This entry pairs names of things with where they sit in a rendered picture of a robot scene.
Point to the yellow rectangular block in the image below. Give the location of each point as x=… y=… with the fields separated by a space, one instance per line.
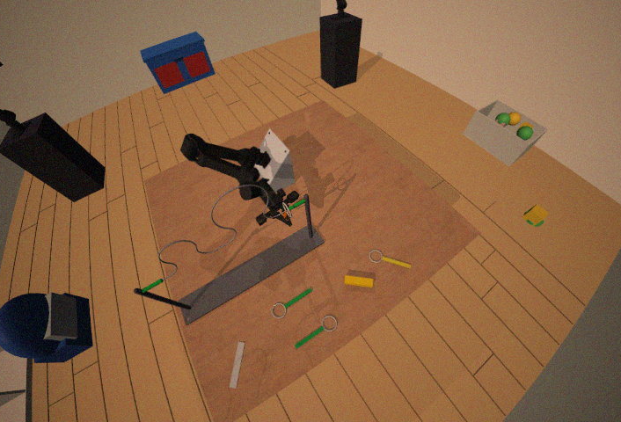
x=363 y=282

